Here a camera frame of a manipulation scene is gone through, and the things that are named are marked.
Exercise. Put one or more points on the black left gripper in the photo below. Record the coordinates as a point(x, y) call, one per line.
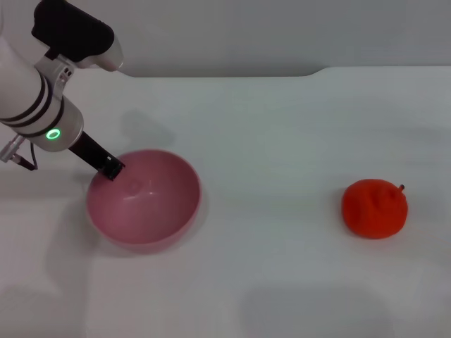
point(88, 148)

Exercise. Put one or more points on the pink plastic bowl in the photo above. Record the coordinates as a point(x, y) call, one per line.
point(148, 218)

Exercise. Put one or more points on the soft orange toy fruit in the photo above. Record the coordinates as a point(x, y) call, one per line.
point(373, 211)

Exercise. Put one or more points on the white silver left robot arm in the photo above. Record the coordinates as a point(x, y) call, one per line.
point(24, 95)

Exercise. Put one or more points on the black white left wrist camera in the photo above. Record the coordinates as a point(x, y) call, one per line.
point(77, 35)

